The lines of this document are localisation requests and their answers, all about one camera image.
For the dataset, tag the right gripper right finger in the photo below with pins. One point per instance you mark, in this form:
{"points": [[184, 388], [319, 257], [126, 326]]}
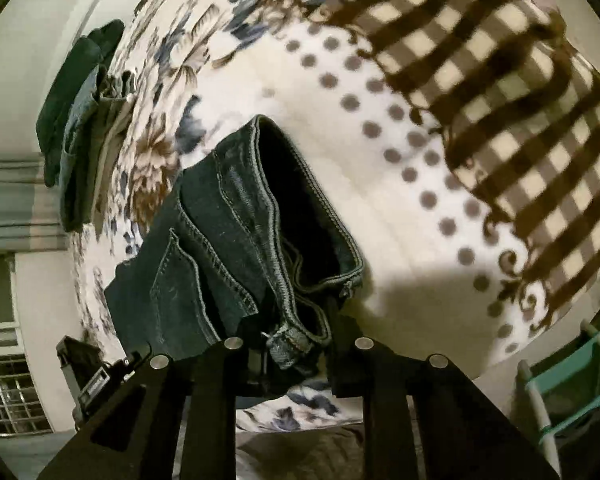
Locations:
{"points": [[425, 418]]}

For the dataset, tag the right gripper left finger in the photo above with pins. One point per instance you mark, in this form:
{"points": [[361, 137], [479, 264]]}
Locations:
{"points": [[168, 412]]}

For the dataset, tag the dark blue denim jeans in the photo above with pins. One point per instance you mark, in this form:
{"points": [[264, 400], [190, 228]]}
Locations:
{"points": [[245, 245]]}

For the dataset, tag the teal storage rack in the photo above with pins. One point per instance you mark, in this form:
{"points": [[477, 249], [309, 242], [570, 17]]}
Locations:
{"points": [[564, 396]]}

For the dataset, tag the grey striped curtain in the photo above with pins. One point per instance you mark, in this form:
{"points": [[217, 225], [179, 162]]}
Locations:
{"points": [[29, 210]]}

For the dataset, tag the folded light blue jeans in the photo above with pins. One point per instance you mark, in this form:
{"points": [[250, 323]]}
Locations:
{"points": [[99, 102]]}

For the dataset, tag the dark green folded blanket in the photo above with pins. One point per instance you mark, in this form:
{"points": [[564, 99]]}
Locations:
{"points": [[96, 48]]}

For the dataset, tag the checkered brown bed sheet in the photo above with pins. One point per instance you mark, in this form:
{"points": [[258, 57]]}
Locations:
{"points": [[520, 116]]}

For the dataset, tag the floral bed cover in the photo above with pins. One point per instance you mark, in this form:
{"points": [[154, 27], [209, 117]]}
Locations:
{"points": [[435, 274]]}

